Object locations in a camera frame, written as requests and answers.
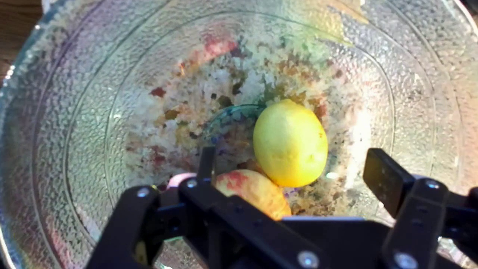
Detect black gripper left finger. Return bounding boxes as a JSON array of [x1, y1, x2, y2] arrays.
[[87, 146, 320, 269]]

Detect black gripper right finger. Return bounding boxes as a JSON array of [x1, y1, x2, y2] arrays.
[[363, 148, 478, 269]]

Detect yellow lemon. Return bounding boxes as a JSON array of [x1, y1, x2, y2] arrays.
[[253, 100, 329, 187]]

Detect clear glass bowl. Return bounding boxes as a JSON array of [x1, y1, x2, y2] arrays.
[[0, 0, 478, 269]]

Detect red yellow apple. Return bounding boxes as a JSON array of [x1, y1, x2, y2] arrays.
[[214, 169, 292, 220]]

